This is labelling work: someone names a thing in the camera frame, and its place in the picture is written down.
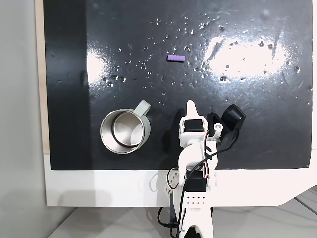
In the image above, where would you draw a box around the grey-green steel mug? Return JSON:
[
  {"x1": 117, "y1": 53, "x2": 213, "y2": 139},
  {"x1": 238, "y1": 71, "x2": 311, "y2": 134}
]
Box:
[{"x1": 100, "y1": 100, "x2": 152, "y2": 155}]

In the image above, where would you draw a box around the black glossy table mat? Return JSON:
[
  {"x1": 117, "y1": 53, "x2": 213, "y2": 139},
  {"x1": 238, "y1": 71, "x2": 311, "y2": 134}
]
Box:
[{"x1": 42, "y1": 0, "x2": 313, "y2": 171}]

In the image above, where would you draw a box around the black camera cable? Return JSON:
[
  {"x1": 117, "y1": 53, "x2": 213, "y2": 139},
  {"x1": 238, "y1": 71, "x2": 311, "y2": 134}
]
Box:
[{"x1": 177, "y1": 128, "x2": 240, "y2": 236}]

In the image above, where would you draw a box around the black oval camera box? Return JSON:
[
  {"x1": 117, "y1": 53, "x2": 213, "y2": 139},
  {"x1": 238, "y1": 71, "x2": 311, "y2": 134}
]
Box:
[{"x1": 221, "y1": 104, "x2": 246, "y2": 133}]

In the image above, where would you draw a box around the black power cable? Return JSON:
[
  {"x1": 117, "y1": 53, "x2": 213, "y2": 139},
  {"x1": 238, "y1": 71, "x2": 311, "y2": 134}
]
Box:
[{"x1": 157, "y1": 206, "x2": 180, "y2": 238}]

